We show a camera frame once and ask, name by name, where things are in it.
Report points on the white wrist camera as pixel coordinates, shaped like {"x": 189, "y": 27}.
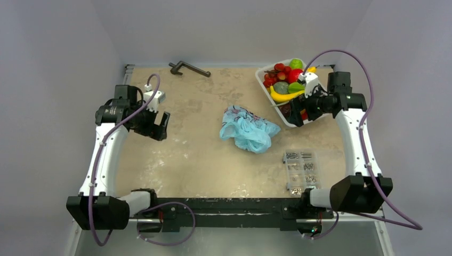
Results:
{"x": 310, "y": 81}
{"x": 152, "y": 99}

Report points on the red fake apple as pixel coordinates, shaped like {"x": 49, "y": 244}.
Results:
{"x": 292, "y": 76}

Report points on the clear screw organizer box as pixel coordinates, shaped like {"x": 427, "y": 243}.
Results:
{"x": 302, "y": 170}

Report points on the yellow fake pear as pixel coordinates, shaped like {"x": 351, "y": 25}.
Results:
{"x": 311, "y": 69}

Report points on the white plastic fruit tray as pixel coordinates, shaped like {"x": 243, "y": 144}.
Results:
{"x": 259, "y": 74}

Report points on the aluminium frame rail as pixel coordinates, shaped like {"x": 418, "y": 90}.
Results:
{"x": 244, "y": 234}

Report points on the green fake lime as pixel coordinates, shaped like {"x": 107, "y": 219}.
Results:
{"x": 296, "y": 64}

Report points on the light blue plastic bag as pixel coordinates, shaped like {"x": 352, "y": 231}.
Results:
{"x": 249, "y": 131}

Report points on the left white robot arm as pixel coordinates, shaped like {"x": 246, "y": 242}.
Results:
{"x": 97, "y": 206}

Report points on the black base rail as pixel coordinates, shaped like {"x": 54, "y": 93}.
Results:
{"x": 285, "y": 214}

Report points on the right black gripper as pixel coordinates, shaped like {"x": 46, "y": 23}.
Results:
{"x": 305, "y": 109}

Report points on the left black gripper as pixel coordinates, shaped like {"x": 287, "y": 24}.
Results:
{"x": 153, "y": 130}

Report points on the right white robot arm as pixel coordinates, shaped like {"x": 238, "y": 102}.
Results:
{"x": 364, "y": 189}

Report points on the dark metal crank handle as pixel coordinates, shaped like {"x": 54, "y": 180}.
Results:
{"x": 175, "y": 69}

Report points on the yellow fake banana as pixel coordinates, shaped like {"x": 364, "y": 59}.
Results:
{"x": 280, "y": 98}

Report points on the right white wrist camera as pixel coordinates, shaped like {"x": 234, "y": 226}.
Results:
{"x": 310, "y": 81}

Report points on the red fake grape bunch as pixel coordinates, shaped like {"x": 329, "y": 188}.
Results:
{"x": 279, "y": 73}

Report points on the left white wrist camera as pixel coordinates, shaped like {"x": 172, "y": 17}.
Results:
{"x": 152, "y": 99}

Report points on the green fake mango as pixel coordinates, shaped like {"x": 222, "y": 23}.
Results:
{"x": 295, "y": 87}

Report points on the grey-green fake fruit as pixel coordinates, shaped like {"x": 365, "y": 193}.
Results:
{"x": 281, "y": 87}

